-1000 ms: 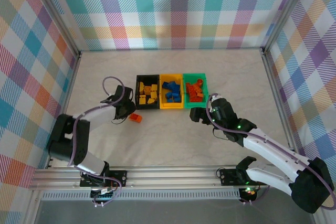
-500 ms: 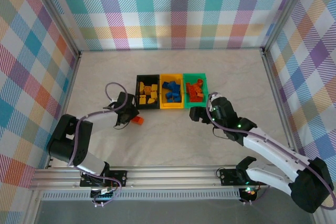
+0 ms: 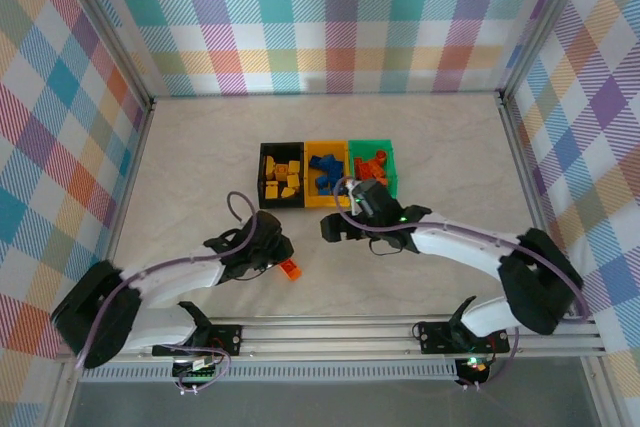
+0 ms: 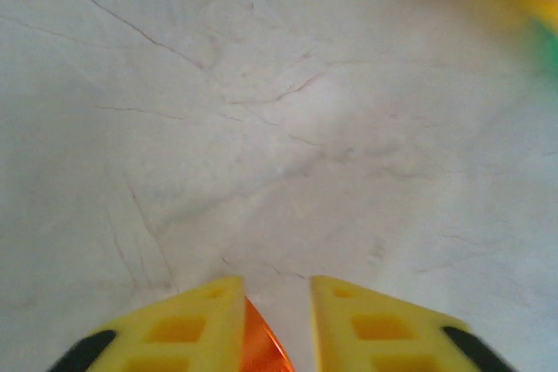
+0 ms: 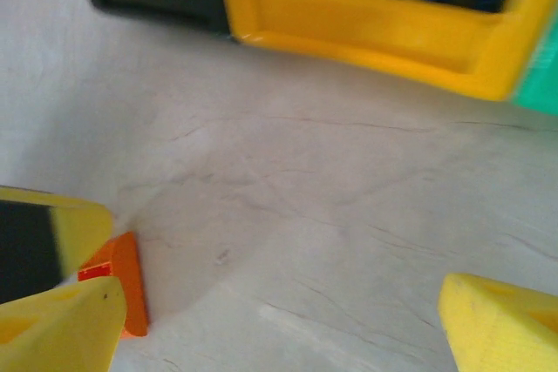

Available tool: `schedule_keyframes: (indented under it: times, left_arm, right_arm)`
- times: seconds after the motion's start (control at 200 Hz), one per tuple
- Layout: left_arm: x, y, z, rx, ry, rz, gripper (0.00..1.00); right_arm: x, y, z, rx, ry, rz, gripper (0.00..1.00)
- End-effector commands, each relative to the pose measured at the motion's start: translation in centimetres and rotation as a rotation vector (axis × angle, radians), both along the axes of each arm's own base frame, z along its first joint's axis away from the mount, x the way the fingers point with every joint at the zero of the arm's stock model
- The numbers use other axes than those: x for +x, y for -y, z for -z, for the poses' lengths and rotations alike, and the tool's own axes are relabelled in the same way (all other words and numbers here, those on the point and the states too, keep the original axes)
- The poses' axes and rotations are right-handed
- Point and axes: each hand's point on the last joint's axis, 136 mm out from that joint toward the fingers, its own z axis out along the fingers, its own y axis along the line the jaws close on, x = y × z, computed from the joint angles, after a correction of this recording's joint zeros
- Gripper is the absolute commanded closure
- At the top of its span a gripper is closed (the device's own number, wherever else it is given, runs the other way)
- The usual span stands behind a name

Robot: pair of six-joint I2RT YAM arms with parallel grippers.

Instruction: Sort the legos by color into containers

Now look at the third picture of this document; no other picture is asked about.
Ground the yellow plastic bin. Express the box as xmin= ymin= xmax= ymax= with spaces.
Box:
xmin=303 ymin=140 xmax=351 ymax=209

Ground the green plastic bin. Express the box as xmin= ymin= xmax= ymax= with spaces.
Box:
xmin=347 ymin=139 xmax=401 ymax=201

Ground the black plastic bin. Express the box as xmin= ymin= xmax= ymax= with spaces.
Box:
xmin=258 ymin=141 xmax=306 ymax=210

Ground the black controller board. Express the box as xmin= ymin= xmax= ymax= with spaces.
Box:
xmin=172 ymin=356 xmax=222 ymax=384
xmin=457 ymin=355 xmax=490 ymax=384

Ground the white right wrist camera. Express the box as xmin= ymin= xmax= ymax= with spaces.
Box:
xmin=347 ymin=177 xmax=369 ymax=213

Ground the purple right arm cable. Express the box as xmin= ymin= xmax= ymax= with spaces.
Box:
xmin=333 ymin=176 xmax=591 ymax=391

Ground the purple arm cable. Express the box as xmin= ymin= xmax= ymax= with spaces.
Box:
xmin=333 ymin=176 xmax=591 ymax=391
xmin=74 ymin=190 xmax=261 ymax=396

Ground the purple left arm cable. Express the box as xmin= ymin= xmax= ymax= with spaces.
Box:
xmin=74 ymin=190 xmax=261 ymax=396

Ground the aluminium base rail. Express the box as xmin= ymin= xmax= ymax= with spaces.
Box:
xmin=53 ymin=315 xmax=607 ymax=364

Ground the grey slotted cable duct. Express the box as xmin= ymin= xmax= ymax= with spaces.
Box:
xmin=79 ymin=364 xmax=460 ymax=384

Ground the aluminium table edge rail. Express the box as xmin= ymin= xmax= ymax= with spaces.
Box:
xmin=102 ymin=96 xmax=157 ymax=268
xmin=497 ymin=91 xmax=551 ymax=238

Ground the aluminium frame post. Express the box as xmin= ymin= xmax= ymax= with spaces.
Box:
xmin=59 ymin=0 xmax=155 ymax=106
xmin=497 ymin=0 xmax=601 ymax=101

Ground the aluminium frame beam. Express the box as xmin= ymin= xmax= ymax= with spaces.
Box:
xmin=47 ymin=361 xmax=84 ymax=427
xmin=582 ymin=356 xmax=619 ymax=427

